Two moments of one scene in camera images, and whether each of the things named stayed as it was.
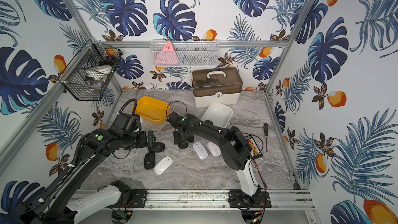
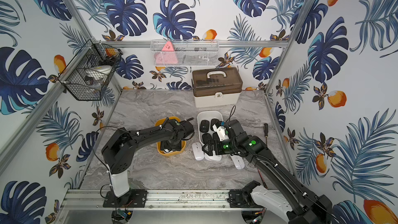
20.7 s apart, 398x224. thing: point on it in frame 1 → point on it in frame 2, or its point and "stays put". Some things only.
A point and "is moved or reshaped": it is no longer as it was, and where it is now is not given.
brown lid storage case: x=210 y=86 stays put
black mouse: x=149 y=161 is moved or reshaped
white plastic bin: x=221 y=114 is moved or reshaped
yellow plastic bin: x=152 y=110 → x=159 y=123
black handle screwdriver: x=266 y=133 stays put
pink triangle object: x=167 y=56 stays put
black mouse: x=159 y=147 is moved or reshaped
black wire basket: x=85 y=78 stays put
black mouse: x=183 y=145 → x=213 y=121
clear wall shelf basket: x=185 y=53 stays put
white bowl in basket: x=99 y=71 stays put
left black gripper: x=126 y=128 → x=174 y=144
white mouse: x=163 y=165 → x=166 y=151
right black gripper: x=176 y=140 → x=216 y=144
